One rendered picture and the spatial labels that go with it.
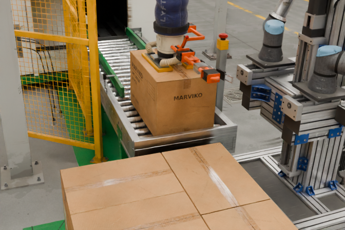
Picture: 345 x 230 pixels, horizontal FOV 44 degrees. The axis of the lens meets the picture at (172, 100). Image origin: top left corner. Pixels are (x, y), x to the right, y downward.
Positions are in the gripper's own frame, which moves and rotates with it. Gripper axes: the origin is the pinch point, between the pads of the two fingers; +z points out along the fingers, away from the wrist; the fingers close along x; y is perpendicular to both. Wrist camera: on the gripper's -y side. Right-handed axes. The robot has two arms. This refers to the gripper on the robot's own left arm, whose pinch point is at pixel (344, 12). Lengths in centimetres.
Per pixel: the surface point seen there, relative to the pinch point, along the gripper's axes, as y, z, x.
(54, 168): -113, 152, 153
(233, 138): -4, 101, 71
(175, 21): -36, 27, 99
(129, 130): -69, 93, 90
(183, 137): -40, 93, 72
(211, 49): 124, 143, 356
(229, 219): -46, 98, -1
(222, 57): 14, 65, 127
